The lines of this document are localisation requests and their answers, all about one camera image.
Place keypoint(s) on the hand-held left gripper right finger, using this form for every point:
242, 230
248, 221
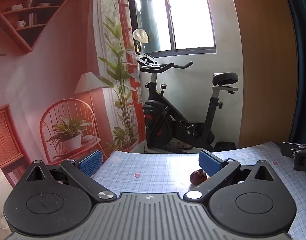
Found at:
209, 163

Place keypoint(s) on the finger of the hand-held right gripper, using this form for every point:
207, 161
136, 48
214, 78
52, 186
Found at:
304, 160
289, 150

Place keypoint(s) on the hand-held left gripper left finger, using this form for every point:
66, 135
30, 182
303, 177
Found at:
91, 163

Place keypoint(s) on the dark purple mangosteen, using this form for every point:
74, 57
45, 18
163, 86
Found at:
198, 177

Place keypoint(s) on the black bag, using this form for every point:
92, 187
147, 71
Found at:
225, 145

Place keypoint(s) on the beige shoe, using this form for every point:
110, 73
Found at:
179, 145

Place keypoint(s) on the blue checked tablecloth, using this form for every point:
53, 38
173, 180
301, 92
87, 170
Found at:
155, 170

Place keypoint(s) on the black exercise bike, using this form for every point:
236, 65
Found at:
158, 120

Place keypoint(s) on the dark teal curtain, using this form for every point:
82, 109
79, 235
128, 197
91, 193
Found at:
305, 80

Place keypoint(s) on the wooden wardrobe panel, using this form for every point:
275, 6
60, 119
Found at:
263, 67

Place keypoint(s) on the white plastic bag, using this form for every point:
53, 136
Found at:
141, 35

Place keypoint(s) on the window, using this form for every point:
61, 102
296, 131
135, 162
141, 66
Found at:
188, 17

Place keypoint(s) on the wall poster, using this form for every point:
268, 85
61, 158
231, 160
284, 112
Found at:
55, 55

